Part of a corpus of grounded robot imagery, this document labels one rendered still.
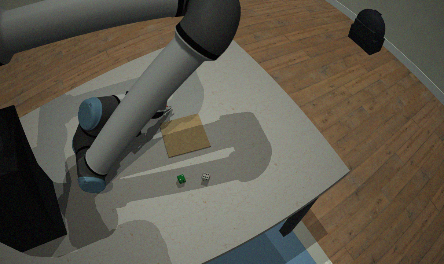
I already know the green die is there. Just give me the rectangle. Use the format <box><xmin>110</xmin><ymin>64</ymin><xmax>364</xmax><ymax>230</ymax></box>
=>
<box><xmin>177</xmin><ymin>174</ymin><xmax>186</xmax><ymax>184</ymax></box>

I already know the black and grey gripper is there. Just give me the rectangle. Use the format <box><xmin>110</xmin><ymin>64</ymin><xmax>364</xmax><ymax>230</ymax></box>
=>
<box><xmin>152</xmin><ymin>101</ymin><xmax>172</xmax><ymax>119</ymax></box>

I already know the white die with black pips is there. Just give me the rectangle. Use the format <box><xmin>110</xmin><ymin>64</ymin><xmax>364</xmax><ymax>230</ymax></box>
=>
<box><xmin>202</xmin><ymin>172</ymin><xmax>210</xmax><ymax>182</ymax></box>

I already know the tan square mat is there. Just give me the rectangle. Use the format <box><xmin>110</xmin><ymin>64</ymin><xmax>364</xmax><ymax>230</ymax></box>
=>
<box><xmin>160</xmin><ymin>113</ymin><xmax>211</xmax><ymax>158</ymax></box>

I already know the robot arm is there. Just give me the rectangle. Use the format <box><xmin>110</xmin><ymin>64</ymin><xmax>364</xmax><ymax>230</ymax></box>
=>
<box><xmin>0</xmin><ymin>0</ymin><xmax>241</xmax><ymax>193</ymax></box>

